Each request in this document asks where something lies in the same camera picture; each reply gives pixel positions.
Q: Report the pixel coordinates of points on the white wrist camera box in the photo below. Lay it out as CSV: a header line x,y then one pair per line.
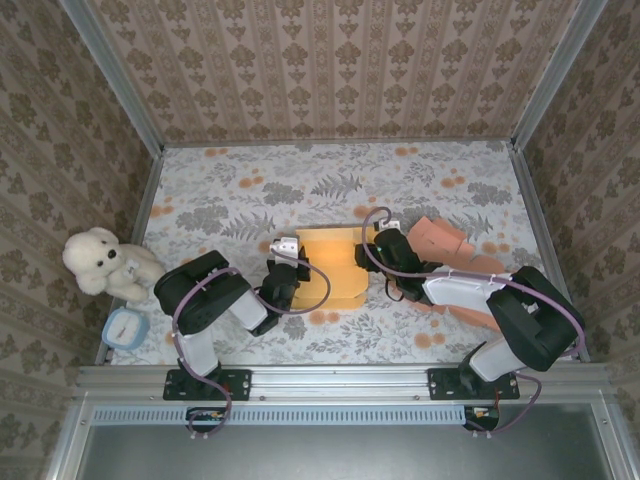
x,y
391,226
287,249

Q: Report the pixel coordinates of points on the salmon paper box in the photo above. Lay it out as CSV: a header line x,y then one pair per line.
x,y
440,240

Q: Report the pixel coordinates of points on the aluminium table edge rail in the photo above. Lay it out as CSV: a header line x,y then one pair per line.
x,y
145,200
537,215

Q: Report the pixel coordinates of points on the white plush teddy bear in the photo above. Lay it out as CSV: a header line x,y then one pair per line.
x,y
95,255

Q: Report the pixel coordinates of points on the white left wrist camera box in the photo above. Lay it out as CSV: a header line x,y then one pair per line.
x,y
287,249

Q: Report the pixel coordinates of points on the aluminium mounting rail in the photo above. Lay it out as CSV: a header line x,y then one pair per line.
x,y
340,382

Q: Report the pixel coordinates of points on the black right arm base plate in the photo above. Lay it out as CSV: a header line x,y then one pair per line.
x,y
440,385

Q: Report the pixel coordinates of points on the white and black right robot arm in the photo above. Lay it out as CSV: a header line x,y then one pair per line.
x,y
530,320

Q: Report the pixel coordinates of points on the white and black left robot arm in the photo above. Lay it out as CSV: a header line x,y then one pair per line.
x,y
200,300

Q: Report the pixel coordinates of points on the aluminium frame post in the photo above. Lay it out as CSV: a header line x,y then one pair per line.
x,y
115,80
555,80

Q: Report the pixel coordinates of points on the floral patterned table cover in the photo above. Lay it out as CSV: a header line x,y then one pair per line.
x,y
350,175

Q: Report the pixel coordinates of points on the grey metal panel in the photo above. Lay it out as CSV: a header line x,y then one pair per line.
x,y
340,455

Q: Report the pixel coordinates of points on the yellow paper box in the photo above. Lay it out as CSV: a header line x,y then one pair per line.
x,y
335,260

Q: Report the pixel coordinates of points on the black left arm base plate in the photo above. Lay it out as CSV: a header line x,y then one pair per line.
x,y
240,385

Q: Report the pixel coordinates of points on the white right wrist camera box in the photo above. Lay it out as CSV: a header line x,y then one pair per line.
x,y
391,226

